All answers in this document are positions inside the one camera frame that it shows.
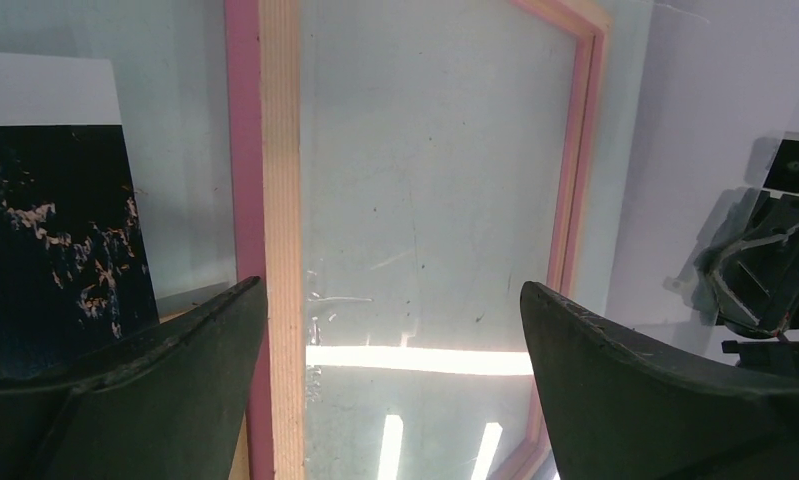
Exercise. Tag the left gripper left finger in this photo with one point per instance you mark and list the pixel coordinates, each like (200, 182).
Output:
(102, 417)

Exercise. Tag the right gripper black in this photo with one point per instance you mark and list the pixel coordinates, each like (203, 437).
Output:
(754, 280)

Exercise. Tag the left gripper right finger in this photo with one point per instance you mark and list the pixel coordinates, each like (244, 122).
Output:
(619, 404)

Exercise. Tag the pink wooden picture frame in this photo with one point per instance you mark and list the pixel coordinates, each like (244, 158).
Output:
(263, 52)

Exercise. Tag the landscape photo print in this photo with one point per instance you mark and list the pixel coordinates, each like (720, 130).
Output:
(74, 274)

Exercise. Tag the brown backing board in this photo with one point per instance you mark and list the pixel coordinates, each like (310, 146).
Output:
(240, 457)

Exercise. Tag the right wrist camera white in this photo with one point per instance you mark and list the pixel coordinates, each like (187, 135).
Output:
(783, 170)

